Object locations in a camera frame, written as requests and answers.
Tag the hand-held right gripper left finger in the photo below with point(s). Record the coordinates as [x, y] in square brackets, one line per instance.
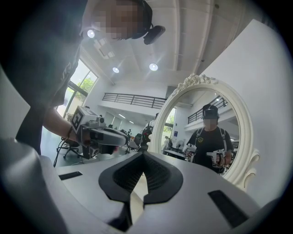
[91, 189]

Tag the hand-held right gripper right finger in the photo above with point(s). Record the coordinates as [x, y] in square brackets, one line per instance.
[194, 194]

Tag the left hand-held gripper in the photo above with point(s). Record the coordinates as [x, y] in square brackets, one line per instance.
[79, 118]

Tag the person's left hand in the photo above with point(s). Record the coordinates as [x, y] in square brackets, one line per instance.
[85, 139]

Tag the black office chair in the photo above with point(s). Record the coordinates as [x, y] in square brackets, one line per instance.
[134, 142]
[69, 148]

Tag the black balcony railing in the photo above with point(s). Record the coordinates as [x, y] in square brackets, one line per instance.
[132, 97]

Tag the large glass window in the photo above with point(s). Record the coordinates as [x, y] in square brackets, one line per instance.
[84, 84]

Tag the round ceiling light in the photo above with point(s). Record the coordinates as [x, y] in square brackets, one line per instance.
[153, 67]
[90, 33]
[115, 70]

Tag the white ornate oval mirror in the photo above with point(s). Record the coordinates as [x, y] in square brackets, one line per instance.
[246, 128]

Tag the white ceiling air vent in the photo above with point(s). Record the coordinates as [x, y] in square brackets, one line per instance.
[103, 48]

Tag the person's black t-shirt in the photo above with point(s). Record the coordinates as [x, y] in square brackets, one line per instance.
[34, 68]

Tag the person's head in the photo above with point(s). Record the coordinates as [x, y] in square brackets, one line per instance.
[114, 18]

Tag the black head-mounted camera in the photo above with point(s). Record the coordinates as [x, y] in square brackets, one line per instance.
[153, 34]

